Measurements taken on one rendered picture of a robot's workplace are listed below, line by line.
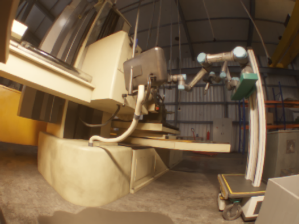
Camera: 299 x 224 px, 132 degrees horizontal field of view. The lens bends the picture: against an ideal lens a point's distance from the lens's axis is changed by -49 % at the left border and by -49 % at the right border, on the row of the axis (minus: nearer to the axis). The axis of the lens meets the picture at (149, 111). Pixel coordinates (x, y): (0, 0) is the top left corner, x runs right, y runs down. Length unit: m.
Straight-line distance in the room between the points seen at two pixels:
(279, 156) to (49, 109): 2.27
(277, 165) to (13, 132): 4.00
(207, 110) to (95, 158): 8.28
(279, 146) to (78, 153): 1.77
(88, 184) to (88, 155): 0.28
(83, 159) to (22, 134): 2.27
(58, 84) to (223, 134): 7.95
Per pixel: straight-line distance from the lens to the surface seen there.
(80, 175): 1.25
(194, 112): 8.91
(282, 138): 1.36
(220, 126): 8.18
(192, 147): 1.90
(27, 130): 3.27
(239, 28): 9.55
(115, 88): 1.21
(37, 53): 1.23
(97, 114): 1.90
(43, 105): 1.51
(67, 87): 1.22
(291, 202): 0.61
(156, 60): 0.77
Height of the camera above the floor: 0.76
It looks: 11 degrees up
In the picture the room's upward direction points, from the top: 5 degrees clockwise
